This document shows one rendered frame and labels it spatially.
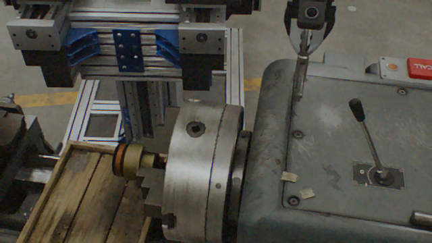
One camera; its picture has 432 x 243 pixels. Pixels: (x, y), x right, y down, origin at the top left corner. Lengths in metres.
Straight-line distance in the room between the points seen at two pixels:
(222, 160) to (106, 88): 1.75
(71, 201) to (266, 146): 0.60
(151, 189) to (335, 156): 0.38
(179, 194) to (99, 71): 0.87
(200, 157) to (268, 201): 0.18
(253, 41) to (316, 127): 2.31
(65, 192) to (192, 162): 0.50
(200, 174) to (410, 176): 0.38
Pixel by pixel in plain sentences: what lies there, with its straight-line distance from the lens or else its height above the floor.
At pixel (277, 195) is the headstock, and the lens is 0.86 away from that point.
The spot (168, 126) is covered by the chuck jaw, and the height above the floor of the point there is 1.16.
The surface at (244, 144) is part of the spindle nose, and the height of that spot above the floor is 1.18.
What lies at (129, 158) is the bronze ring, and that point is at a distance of 1.10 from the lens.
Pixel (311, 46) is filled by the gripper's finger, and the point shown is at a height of 1.37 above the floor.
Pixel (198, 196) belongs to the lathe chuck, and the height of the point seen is 1.17.
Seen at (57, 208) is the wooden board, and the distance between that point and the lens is 1.34.
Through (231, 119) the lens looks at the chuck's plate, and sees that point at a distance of 1.00.
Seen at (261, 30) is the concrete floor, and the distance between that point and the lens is 3.37.
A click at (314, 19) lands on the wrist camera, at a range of 0.85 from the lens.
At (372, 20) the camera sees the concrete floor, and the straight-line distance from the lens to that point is 3.62.
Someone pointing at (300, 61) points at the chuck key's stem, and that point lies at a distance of 0.95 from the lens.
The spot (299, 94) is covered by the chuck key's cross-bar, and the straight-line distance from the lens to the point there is 0.89.
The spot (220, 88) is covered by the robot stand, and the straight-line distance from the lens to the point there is 2.59.
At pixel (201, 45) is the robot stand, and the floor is 1.06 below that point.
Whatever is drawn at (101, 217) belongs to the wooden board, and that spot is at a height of 0.88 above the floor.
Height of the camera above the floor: 1.95
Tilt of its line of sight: 46 degrees down
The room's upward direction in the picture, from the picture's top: 1 degrees clockwise
